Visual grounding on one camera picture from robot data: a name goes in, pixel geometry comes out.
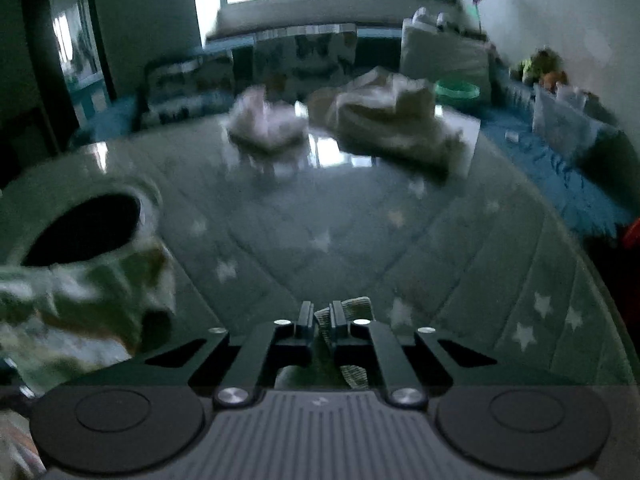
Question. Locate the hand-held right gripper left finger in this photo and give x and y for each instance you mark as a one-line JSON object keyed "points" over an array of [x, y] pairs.
{"points": [[304, 322]]}

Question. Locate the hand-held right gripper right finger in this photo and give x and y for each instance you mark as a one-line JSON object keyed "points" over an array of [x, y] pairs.
{"points": [[336, 324]]}

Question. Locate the pale patterned baby garment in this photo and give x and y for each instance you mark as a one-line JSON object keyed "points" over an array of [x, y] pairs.
{"points": [[100, 290]]}

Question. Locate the star-print quilted table mat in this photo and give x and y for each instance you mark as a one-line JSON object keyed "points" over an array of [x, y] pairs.
{"points": [[350, 240]]}

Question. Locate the crumpled white pink cloth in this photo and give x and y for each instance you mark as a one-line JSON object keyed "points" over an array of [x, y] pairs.
{"points": [[265, 125]]}

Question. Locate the cream cloth pile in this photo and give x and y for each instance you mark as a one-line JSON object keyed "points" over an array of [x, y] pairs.
{"points": [[380, 110]]}

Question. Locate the white paper sheet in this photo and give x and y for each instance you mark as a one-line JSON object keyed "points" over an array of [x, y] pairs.
{"points": [[467, 135]]}

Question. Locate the small white object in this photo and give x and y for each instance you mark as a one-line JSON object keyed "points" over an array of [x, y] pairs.
{"points": [[512, 136]]}

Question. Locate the green bowl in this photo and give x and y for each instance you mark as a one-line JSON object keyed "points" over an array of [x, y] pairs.
{"points": [[457, 92]]}

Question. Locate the large butterfly-print cushion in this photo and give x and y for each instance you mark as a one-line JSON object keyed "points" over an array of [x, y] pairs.
{"points": [[305, 60]]}

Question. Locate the long butterfly-print cushion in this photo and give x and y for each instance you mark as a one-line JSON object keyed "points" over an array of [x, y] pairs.
{"points": [[185, 85]]}

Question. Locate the white pillow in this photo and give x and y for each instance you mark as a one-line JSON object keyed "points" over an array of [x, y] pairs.
{"points": [[445, 55]]}

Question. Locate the clear plastic storage box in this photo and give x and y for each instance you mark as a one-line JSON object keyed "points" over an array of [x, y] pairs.
{"points": [[560, 120]]}

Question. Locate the white plush toy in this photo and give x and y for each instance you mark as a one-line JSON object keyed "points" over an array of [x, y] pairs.
{"points": [[440, 20]]}

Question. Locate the orange plush toy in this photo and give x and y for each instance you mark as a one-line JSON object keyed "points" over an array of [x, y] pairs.
{"points": [[555, 80]]}

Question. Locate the green plush toy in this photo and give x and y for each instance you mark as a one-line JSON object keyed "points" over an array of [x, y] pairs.
{"points": [[542, 62]]}

